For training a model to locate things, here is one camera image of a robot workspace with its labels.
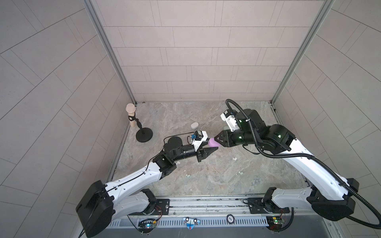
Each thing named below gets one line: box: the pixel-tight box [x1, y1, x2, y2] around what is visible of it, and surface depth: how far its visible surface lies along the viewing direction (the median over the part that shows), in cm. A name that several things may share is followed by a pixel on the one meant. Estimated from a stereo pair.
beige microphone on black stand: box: [125, 103, 154, 143], surface depth 96 cm
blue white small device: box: [183, 216, 201, 230], surface depth 67 cm
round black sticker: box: [226, 214, 236, 225], surface depth 69 cm
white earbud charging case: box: [190, 121, 199, 130], surface depth 103 cm
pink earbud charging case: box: [207, 137, 221, 148], surface depth 62 cm
